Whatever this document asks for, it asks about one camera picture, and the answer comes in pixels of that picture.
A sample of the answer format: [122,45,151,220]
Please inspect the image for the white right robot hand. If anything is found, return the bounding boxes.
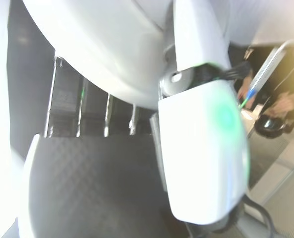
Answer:
[15,0,250,238]

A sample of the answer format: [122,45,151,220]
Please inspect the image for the black round device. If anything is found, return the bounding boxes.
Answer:
[254,116,286,138]

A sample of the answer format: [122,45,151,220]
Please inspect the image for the person in dark clothes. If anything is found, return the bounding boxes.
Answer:
[227,42,294,139]

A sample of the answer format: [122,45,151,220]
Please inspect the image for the grey bar adapter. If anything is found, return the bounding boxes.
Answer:
[249,39,294,91]

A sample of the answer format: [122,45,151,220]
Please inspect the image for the green cable with blue plug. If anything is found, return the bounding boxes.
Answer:
[238,90,255,110]

